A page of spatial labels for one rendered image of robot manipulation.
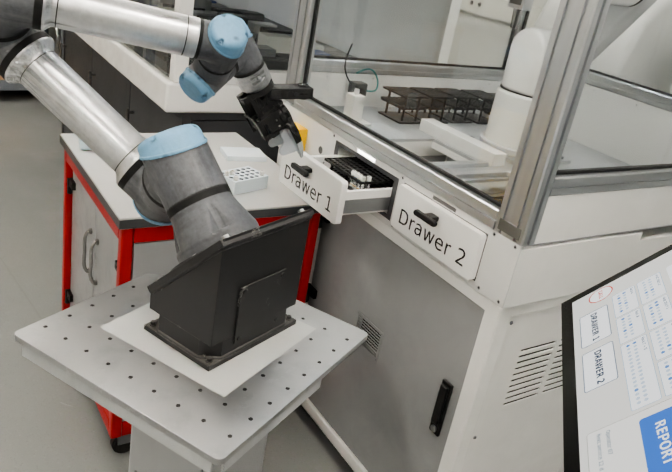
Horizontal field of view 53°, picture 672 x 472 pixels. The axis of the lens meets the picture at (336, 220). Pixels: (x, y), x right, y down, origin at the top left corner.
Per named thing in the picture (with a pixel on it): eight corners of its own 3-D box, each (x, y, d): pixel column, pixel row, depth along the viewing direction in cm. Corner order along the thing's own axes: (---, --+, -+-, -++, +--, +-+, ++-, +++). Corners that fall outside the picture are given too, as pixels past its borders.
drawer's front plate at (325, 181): (334, 225, 162) (342, 182, 157) (278, 180, 183) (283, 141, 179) (340, 224, 163) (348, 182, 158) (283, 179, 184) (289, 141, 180)
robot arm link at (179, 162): (172, 201, 110) (137, 127, 111) (158, 223, 122) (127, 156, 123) (237, 176, 116) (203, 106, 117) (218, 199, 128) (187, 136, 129)
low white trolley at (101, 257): (106, 468, 188) (119, 218, 158) (56, 344, 234) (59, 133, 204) (289, 418, 219) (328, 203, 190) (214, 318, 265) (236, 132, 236)
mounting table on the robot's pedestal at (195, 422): (211, 523, 99) (220, 461, 94) (12, 389, 117) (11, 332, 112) (358, 382, 136) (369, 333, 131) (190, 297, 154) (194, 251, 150)
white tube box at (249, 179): (233, 195, 183) (235, 182, 182) (213, 184, 188) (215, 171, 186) (267, 188, 192) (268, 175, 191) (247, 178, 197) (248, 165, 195)
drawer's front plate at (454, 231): (468, 281, 146) (481, 235, 142) (390, 224, 168) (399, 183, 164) (474, 280, 147) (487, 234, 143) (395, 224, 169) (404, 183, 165)
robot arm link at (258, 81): (255, 55, 152) (271, 64, 146) (263, 72, 155) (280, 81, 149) (227, 73, 151) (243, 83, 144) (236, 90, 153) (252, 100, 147)
